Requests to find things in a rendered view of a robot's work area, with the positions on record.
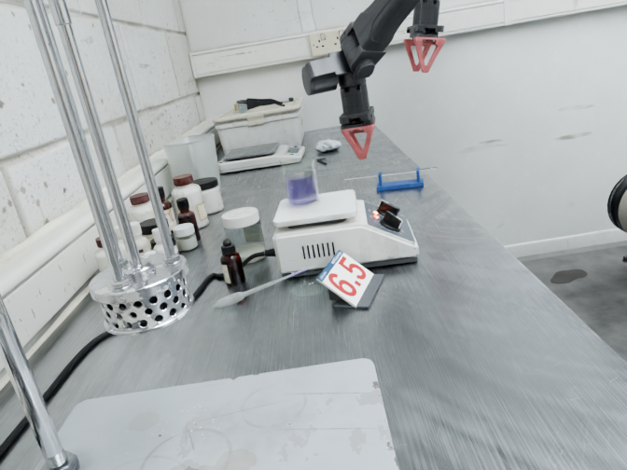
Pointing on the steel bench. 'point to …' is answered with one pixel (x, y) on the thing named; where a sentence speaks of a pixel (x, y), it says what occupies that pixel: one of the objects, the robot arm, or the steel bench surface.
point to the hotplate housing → (363, 245)
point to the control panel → (385, 228)
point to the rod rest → (399, 184)
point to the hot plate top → (338, 204)
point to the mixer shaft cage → (117, 321)
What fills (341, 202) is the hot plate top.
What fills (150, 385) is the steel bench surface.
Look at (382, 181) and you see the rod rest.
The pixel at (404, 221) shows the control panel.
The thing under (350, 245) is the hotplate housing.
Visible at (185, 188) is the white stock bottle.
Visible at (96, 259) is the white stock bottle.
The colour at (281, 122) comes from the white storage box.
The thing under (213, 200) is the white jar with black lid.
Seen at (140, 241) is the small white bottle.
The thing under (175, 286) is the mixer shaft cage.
